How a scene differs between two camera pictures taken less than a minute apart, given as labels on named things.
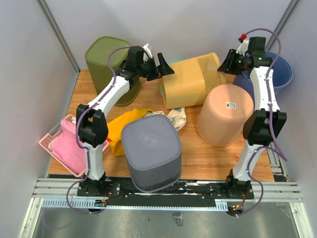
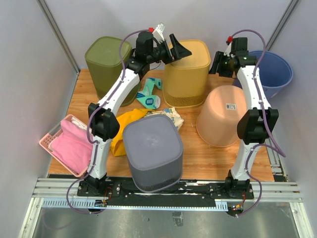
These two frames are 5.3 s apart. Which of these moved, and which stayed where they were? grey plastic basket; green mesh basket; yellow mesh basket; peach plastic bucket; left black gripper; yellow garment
Moved: yellow mesh basket; left black gripper
Stayed: green mesh basket; grey plastic basket; yellow garment; peach plastic bucket
